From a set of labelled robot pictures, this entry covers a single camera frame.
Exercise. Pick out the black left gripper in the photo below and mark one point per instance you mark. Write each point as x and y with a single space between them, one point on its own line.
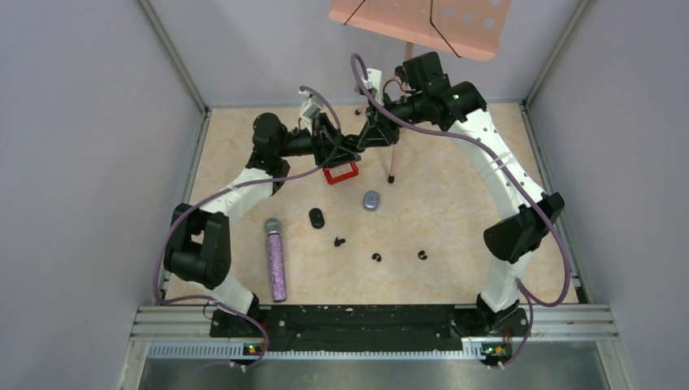
330 146

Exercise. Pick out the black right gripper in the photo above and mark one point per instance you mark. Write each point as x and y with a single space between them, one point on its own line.
379 132

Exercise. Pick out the silver blue earbud charging case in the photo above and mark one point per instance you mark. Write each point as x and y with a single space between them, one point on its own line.
371 200

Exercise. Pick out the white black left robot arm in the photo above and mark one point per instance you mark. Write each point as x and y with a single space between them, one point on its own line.
198 247

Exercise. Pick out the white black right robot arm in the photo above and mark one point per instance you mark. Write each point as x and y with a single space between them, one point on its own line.
527 212

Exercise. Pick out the black oval earbud case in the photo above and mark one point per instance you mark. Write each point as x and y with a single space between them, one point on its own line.
316 217

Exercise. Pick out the red toy window brick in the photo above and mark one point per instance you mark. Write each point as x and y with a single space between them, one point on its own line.
336 175

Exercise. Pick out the purple glitter microphone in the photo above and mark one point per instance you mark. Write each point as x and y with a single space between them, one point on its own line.
276 263

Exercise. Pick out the pink music stand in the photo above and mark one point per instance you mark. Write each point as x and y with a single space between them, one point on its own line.
467 29

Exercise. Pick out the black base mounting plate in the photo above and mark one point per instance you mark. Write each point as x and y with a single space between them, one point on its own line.
368 328

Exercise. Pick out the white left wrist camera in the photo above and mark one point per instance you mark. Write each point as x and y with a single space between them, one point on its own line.
309 109

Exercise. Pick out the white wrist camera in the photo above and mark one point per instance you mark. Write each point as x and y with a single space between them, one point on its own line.
309 109
374 83

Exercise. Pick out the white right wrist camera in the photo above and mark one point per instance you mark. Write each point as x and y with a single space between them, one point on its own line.
374 83

